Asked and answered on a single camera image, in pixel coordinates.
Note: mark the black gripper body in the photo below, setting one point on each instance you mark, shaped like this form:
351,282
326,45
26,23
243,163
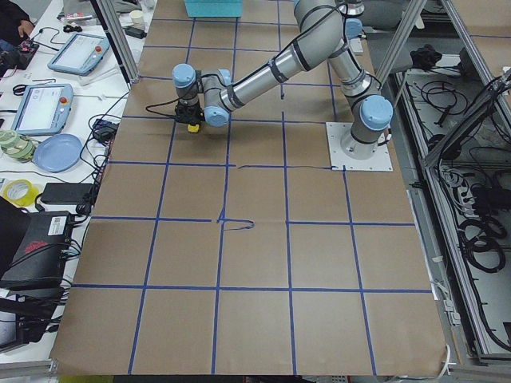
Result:
192,114

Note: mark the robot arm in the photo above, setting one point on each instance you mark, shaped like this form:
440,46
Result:
212,96

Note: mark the light blue storage bin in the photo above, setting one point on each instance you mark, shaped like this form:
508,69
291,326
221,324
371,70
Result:
214,8

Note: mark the white paper cup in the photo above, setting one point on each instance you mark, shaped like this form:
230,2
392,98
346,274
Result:
137,19

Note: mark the upper teach pendant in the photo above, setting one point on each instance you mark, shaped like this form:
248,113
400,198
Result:
80,55

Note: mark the teach pendant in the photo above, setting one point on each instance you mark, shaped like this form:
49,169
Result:
80,55
43,110

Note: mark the blue plastic plate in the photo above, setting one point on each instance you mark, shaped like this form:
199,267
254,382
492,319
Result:
58,153

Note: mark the brown paper table cover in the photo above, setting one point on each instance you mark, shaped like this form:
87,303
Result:
238,250

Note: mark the lower teach pendant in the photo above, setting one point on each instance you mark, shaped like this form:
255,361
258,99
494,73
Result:
43,110

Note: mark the black power adapter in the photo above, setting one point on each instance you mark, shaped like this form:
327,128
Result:
66,193

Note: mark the green tape rolls stack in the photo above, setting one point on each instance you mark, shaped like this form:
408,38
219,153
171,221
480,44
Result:
18,147

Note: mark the yellow tape roll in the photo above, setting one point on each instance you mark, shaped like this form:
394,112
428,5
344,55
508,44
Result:
21,193

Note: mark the black computer box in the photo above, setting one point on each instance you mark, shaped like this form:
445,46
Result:
32,248

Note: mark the aluminium frame post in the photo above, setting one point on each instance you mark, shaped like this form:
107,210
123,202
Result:
114,32

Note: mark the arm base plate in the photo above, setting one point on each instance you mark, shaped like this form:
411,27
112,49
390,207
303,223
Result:
347,154

